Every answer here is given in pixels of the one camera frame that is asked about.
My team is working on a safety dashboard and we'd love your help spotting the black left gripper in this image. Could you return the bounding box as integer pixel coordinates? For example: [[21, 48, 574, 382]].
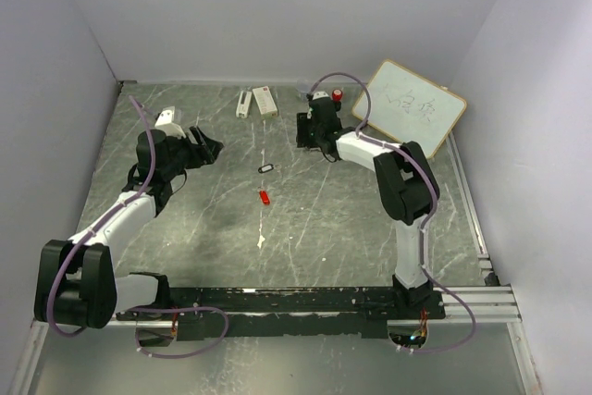
[[162, 125, 224, 180]]

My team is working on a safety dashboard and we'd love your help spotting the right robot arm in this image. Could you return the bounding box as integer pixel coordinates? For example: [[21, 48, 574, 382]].
[[296, 94, 439, 319]]

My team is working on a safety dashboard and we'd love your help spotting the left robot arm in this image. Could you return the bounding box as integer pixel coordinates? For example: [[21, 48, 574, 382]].
[[33, 127, 224, 329]]

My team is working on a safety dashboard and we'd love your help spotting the red black stamp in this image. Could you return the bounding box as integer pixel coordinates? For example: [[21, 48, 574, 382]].
[[331, 89, 343, 102]]

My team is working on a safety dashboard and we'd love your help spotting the clear paperclip jar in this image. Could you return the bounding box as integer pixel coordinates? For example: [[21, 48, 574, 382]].
[[296, 80, 313, 102]]

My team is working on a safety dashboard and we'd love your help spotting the white stapler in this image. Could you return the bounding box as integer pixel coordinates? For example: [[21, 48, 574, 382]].
[[235, 91, 253, 118]]

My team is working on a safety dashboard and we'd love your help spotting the white green staple box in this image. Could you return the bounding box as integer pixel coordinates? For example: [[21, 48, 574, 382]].
[[252, 86, 278, 118]]

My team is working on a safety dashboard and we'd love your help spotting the yellow framed whiteboard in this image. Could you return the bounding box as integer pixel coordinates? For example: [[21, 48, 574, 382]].
[[351, 59, 467, 159]]

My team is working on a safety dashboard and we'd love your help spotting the red usb stick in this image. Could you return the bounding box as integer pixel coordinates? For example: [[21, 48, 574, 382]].
[[258, 189, 271, 205]]

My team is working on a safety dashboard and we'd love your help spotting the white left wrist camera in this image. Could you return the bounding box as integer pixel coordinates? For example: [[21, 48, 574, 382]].
[[154, 106, 185, 139]]

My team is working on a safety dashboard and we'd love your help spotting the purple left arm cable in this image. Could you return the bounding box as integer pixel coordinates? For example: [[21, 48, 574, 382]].
[[45, 94, 230, 359]]

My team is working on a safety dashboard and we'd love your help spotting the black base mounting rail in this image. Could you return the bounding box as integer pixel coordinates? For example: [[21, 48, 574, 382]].
[[115, 285, 446, 341]]

